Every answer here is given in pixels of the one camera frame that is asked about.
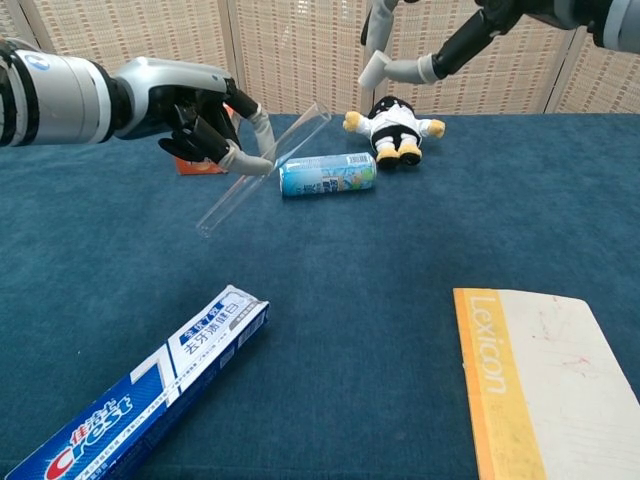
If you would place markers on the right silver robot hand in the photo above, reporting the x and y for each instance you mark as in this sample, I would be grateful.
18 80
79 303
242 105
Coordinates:
470 40

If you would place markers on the woven folding screen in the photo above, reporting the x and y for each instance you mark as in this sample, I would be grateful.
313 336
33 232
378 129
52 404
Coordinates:
300 55

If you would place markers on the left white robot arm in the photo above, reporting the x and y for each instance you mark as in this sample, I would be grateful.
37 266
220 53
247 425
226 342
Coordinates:
55 100

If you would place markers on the black and white plush doll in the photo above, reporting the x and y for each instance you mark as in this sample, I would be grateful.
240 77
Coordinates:
395 130

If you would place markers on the light blue drink can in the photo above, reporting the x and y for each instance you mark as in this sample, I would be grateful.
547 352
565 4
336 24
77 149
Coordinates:
325 175

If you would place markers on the dark blue table cloth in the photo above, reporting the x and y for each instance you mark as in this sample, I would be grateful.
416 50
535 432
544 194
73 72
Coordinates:
375 300

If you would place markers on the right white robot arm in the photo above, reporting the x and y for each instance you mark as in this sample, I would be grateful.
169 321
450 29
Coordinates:
620 22

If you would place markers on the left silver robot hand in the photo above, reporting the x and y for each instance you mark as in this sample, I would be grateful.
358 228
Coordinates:
170 90

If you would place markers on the yellow and white book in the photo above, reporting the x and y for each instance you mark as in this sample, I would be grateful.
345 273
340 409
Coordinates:
550 390

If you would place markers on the blue white toothpaste box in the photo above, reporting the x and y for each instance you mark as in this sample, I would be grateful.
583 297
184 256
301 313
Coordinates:
150 390

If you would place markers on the clear glass test tube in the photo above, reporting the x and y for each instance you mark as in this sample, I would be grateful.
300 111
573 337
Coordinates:
300 132

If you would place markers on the orange cardboard box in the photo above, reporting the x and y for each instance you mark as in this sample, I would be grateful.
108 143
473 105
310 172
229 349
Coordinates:
200 170

